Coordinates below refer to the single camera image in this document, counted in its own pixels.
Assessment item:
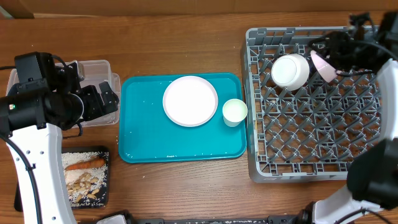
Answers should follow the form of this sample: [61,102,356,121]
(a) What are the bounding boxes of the orange carrot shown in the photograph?
[65,158,106,171]

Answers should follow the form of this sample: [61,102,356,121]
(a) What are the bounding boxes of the pink bowl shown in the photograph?
[310,50,337,83]

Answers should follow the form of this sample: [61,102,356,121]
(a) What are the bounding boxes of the clear plastic bin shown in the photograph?
[6,59,121,128]

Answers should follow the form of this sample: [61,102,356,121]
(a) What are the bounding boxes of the grey dishwasher rack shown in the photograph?
[242,27,397,183]

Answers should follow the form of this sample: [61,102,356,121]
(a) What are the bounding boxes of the white paper cup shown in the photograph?
[222,99,248,127]

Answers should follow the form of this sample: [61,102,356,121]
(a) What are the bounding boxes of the teal plastic tray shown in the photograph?
[119,73,247,163]

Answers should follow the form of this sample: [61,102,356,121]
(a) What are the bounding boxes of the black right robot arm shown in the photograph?
[294,11,397,223]

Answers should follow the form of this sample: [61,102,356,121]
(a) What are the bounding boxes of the rice and peanut scraps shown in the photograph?
[61,151,108,207]

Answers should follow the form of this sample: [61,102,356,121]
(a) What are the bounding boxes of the white plate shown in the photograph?
[162,76,218,128]

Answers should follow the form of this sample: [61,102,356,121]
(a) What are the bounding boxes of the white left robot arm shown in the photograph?
[1,52,119,223]

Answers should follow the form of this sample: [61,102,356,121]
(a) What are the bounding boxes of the white bowl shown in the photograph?
[271,54,310,91]

